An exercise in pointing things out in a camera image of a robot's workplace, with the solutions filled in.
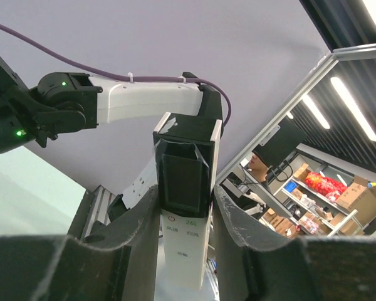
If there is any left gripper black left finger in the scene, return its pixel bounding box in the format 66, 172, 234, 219
0, 186, 160, 300

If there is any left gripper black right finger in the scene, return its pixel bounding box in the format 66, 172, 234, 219
213, 187, 376, 300

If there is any white remote control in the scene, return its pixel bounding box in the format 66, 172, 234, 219
153, 112, 222, 290

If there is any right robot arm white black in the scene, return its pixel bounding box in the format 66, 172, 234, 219
0, 57, 224, 218

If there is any metal storage shelf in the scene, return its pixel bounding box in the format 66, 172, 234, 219
277, 164, 376, 236

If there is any person with black headset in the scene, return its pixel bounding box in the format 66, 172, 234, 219
248, 153, 271, 192

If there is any red snack bag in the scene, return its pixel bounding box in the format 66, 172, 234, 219
305, 172, 347, 203

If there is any right aluminium frame post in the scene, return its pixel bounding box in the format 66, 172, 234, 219
216, 42, 376, 186

